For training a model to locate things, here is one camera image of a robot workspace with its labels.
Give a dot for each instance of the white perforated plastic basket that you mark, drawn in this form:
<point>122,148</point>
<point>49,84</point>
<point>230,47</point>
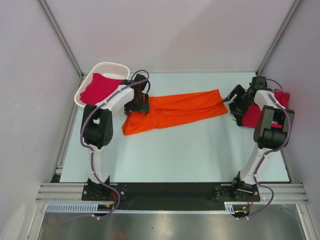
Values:
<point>107,69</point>

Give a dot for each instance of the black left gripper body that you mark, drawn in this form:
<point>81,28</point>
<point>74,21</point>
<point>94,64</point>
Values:
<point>140,104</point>

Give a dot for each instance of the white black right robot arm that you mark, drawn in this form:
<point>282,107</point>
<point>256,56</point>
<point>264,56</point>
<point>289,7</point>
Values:
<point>271,134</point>

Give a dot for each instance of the magenta t shirt in basket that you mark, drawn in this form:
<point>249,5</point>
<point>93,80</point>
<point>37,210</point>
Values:
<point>99,89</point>

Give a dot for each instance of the white slotted cable duct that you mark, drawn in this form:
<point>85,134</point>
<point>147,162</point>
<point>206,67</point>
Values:
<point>102,208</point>

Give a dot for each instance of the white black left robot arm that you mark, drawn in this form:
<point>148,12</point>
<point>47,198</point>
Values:
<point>97,123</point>

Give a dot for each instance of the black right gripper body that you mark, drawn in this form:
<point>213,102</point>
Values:
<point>242,101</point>

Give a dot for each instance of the magenta folded t shirt stack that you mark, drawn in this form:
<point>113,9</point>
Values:
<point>251,117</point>

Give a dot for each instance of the orange t shirt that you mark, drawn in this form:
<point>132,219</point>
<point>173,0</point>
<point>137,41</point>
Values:
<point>175,110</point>

